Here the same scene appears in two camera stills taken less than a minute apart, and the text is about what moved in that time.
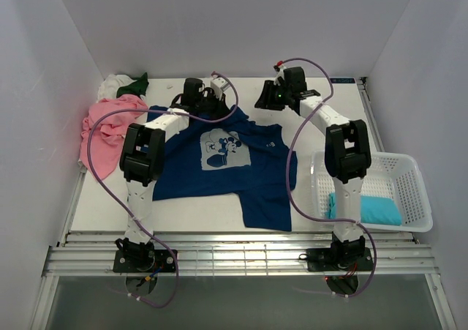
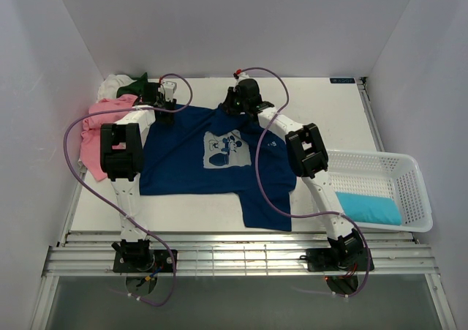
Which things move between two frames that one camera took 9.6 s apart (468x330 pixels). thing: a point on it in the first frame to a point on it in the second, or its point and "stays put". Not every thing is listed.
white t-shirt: x=107 y=88 stays put
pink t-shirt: x=107 y=131 stays put
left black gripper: x=221 y=107 to x=170 y=105
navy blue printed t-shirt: x=257 y=163 stays put
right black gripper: x=266 y=99 to x=227 y=106
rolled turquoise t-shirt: x=374 y=209 stays put
